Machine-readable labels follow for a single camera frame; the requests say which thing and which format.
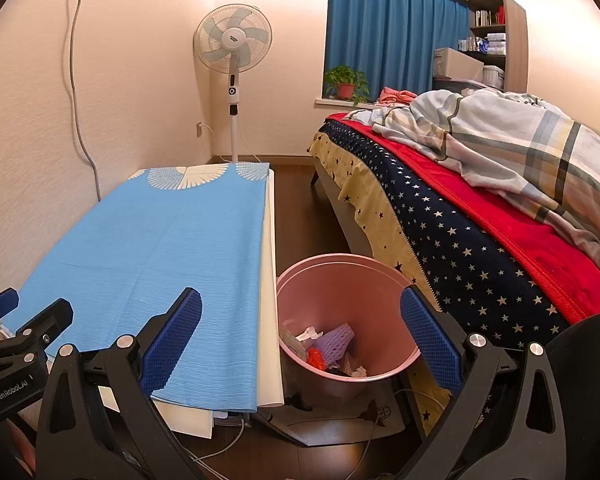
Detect beige storage box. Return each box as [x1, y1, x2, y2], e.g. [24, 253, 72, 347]
[432, 47, 485, 81]

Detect grey floor cable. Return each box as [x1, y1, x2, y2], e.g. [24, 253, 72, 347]
[345, 387, 451, 480]

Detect white windowsill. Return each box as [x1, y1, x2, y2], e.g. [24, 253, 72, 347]
[314, 97, 381, 109]

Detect clear plastic wrap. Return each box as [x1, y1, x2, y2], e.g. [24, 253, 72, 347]
[279, 316, 308, 358]

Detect purple foam net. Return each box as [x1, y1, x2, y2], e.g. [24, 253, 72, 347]
[310, 324, 356, 361]

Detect white table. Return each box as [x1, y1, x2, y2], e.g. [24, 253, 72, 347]
[100, 167, 286, 436]

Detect grey bed frame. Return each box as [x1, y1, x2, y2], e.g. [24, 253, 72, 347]
[310, 152, 381, 261]

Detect white lidded container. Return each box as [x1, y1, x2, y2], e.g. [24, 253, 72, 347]
[482, 65, 507, 91]

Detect plaid quilt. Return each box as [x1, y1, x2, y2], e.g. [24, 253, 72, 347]
[342, 89, 600, 281]

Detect grey wall cable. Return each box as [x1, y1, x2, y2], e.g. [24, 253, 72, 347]
[67, 0, 103, 201]

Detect blue curtain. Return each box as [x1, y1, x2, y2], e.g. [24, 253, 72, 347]
[324, 0, 471, 103]

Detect pink clothes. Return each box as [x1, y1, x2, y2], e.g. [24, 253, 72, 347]
[377, 86, 418, 106]

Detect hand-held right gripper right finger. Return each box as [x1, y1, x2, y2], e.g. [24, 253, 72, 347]
[399, 285, 566, 480]

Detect bed with star blanket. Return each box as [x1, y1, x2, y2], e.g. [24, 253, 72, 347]
[325, 112, 600, 326]
[307, 122, 600, 436]

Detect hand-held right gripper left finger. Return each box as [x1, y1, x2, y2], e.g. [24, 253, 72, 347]
[35, 287, 203, 480]

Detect row of books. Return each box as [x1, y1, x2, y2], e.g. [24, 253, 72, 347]
[472, 7, 506, 27]

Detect white floor cable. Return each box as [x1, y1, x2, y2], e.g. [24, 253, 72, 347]
[190, 412, 246, 467]

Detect blue tablecloth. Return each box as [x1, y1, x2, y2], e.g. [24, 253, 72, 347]
[0, 162, 272, 411]

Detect stack of white packs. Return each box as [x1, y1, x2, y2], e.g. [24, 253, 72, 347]
[457, 32, 507, 55]

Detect white standing fan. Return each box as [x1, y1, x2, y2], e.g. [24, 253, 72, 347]
[192, 4, 273, 163]

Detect translucent storage bin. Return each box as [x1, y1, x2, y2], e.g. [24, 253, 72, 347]
[432, 77, 481, 93]

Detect pink plastic bin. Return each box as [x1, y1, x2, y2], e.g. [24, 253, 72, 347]
[275, 254, 423, 411]

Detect wooden shelf unit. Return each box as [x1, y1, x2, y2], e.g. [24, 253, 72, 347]
[467, 0, 528, 93]

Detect potted green plant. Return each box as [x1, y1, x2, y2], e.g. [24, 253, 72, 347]
[322, 65, 371, 107]

